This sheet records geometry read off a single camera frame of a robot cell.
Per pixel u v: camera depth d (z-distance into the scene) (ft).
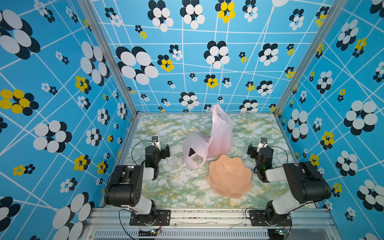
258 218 2.38
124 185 1.49
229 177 2.85
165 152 2.84
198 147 2.27
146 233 2.37
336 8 2.24
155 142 2.60
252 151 2.79
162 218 2.40
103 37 2.59
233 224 2.38
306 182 1.51
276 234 2.28
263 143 2.58
